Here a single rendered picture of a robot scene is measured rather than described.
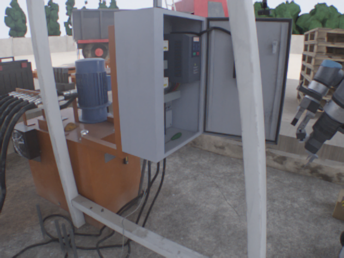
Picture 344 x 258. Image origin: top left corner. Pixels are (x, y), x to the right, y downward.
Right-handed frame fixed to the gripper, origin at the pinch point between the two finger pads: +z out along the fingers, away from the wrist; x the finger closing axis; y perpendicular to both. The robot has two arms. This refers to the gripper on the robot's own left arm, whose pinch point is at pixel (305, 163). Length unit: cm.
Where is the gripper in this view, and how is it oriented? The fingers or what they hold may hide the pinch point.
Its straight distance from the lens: 96.3
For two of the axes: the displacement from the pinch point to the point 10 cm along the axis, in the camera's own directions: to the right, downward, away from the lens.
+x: -5.3, 3.9, -7.5
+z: -2.8, 7.5, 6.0
